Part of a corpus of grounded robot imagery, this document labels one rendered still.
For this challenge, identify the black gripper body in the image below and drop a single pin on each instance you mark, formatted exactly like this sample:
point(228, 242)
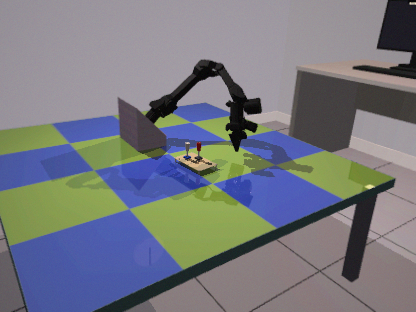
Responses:
point(235, 124)

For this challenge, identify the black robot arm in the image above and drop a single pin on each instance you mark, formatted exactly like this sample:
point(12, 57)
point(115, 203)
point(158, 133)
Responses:
point(167, 104)

